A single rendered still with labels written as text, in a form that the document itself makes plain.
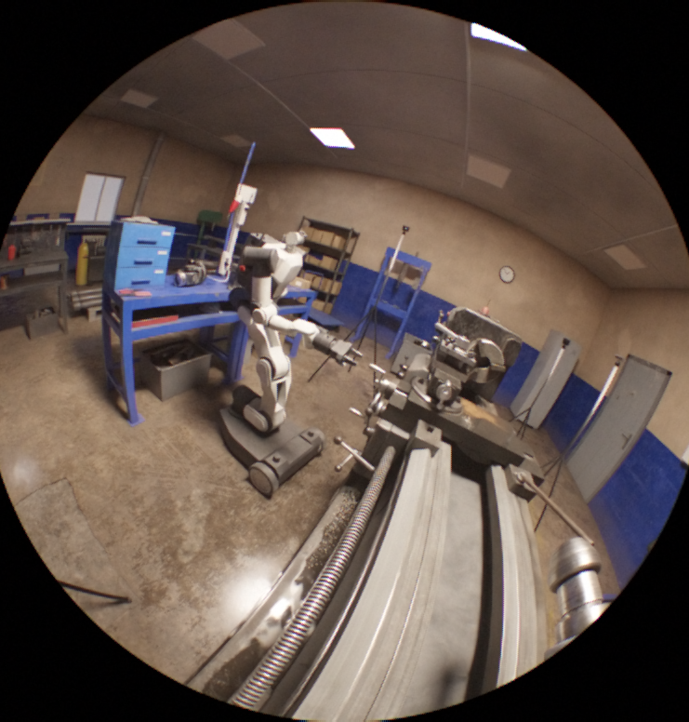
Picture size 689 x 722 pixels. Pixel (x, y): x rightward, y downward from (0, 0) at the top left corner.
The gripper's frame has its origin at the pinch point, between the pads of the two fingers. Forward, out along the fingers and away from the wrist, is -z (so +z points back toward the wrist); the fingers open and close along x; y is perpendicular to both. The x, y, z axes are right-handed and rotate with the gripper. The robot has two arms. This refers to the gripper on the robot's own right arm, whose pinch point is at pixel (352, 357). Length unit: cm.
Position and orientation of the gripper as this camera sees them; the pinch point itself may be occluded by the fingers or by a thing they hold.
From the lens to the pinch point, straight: 108.9
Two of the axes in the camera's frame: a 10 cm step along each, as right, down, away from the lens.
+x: -4.8, 5.8, -6.6
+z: -8.6, -4.4, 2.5
